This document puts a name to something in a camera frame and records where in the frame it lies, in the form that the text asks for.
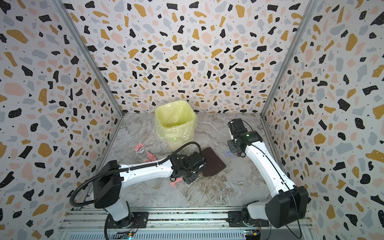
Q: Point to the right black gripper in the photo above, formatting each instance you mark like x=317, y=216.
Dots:
x=235, y=128

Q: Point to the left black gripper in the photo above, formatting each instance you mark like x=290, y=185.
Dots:
x=191, y=179

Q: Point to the dark brown plastic dustpan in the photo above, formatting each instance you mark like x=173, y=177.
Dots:
x=214, y=164

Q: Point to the cream bin with green bag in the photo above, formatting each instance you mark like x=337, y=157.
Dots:
x=175, y=123

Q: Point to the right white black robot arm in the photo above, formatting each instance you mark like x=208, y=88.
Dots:
x=289, y=202

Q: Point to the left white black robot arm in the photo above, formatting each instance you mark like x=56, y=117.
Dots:
x=115, y=177

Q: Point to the purple paper scrap right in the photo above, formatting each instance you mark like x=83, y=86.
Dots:
x=229, y=153

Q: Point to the pink paper scrap front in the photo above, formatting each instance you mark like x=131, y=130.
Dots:
x=173, y=184

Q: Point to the pink paper scrap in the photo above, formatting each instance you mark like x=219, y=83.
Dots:
x=173, y=184
x=151, y=157

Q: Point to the pink paper scrap upper left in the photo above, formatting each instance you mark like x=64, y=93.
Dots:
x=151, y=157

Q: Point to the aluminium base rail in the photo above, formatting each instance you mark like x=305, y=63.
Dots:
x=184, y=223

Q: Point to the right aluminium corner post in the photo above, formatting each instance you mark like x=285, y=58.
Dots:
x=290, y=54

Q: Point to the aluminium corner post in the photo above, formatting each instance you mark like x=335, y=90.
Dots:
x=290, y=54
x=65, y=16

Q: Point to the left aluminium corner post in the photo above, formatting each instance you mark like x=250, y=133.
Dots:
x=65, y=16

